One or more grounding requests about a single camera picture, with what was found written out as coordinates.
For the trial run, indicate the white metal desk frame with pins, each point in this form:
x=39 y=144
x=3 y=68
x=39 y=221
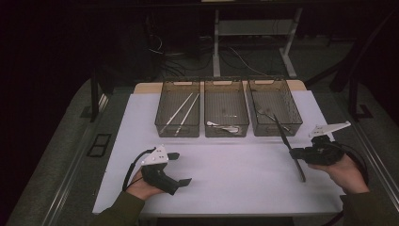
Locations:
x=216 y=47

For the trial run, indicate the black metal stand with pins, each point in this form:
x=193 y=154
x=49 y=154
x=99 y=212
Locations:
x=354 y=97

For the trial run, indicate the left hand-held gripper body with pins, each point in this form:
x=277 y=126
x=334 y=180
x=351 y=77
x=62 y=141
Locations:
x=158 y=179

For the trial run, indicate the person's left hand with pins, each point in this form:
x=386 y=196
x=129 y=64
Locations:
x=141 y=186

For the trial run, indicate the grey translucent plastic basket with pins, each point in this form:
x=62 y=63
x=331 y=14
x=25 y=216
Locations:
x=226 y=103
x=276 y=97
x=178 y=108

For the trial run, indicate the dark metal fork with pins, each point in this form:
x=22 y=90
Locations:
x=284 y=136

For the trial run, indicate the white ceramic spoon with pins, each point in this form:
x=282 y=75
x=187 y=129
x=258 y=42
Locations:
x=230 y=128

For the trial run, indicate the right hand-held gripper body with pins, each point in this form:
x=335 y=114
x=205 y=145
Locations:
x=324 y=152

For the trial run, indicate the wooden table board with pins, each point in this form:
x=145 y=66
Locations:
x=147 y=88

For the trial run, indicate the person's right hand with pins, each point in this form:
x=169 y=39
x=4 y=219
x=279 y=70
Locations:
x=345 y=174

